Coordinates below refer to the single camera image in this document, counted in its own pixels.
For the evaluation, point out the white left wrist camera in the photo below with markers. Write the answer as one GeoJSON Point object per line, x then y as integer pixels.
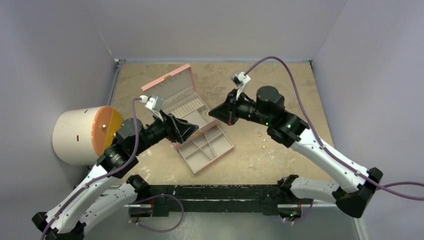
{"type": "Point", "coordinates": [154, 104]}

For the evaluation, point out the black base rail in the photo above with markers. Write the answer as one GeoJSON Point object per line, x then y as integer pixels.
{"type": "Point", "coordinates": [268, 199]}

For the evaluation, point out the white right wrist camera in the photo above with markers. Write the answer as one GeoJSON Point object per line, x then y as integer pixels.
{"type": "Point", "coordinates": [241, 80]}

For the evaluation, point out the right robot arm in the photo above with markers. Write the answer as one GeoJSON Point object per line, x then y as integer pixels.
{"type": "Point", "coordinates": [351, 187]}

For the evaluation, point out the white cylinder orange lid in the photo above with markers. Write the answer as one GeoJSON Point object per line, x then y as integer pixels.
{"type": "Point", "coordinates": [80, 136]}

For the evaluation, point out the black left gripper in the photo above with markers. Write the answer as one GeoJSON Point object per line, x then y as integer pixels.
{"type": "Point", "coordinates": [175, 128]}

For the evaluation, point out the pink jewelry box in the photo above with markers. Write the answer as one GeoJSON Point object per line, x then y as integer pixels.
{"type": "Point", "coordinates": [181, 98]}

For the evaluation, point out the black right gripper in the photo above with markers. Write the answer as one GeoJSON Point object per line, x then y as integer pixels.
{"type": "Point", "coordinates": [234, 109]}

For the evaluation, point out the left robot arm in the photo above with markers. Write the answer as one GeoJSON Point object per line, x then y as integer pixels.
{"type": "Point", "coordinates": [86, 206]}

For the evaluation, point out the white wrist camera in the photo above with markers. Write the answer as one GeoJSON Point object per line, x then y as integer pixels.
{"type": "Point", "coordinates": [241, 80]}
{"type": "Point", "coordinates": [154, 104]}

